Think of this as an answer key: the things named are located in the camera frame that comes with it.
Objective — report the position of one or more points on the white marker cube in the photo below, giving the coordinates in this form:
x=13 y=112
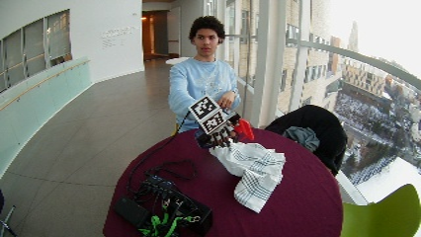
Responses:
x=207 y=116

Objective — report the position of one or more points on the red plastic object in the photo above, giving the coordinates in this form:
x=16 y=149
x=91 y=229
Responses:
x=245 y=129

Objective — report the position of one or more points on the the person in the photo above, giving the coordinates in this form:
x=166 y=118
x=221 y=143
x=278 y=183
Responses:
x=197 y=79

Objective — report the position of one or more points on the white checked cloth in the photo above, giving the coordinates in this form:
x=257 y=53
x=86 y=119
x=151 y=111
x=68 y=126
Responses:
x=254 y=171

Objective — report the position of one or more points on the white pillar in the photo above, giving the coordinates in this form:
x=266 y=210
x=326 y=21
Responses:
x=266 y=62

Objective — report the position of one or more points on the white round table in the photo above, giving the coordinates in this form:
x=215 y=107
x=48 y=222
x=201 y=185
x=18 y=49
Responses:
x=177 y=60

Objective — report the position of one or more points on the grey cloth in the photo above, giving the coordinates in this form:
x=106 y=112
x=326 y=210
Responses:
x=302 y=136

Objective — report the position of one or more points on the black jacket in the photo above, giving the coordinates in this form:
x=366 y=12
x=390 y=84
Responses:
x=315 y=131

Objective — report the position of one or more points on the black electronics box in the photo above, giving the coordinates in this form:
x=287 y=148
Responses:
x=179 y=207

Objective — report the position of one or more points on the black flat battery pack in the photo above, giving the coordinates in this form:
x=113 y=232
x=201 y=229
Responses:
x=130 y=212

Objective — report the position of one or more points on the white window railing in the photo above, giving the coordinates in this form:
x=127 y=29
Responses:
x=350 y=56

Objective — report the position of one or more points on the wooden handrail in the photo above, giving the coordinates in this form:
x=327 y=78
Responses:
x=38 y=84

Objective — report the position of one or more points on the green chair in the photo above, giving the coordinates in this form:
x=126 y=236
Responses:
x=382 y=215

